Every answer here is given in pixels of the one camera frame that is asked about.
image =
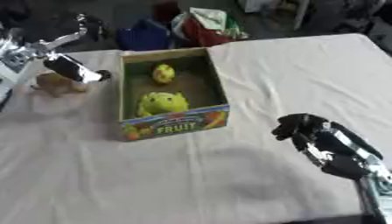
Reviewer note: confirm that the small yellow toy fruit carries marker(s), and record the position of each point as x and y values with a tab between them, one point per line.
164	73

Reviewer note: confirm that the tan soft toy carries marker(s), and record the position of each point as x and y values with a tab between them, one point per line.
56	84

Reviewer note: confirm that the blue bag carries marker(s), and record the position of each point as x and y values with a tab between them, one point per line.
144	37

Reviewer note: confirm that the cardboard box with printed front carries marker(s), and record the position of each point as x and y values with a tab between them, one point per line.
172	96

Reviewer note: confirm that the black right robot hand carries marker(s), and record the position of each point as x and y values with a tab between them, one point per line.
326	143

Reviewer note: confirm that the yellow-green soft toy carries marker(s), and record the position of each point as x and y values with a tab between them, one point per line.
162	103

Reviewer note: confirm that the red and white bag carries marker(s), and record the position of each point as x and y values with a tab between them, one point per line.
208	26

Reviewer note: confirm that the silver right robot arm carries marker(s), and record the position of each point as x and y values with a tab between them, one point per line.
378	186

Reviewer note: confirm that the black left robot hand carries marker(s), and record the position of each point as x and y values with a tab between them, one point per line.
72	68

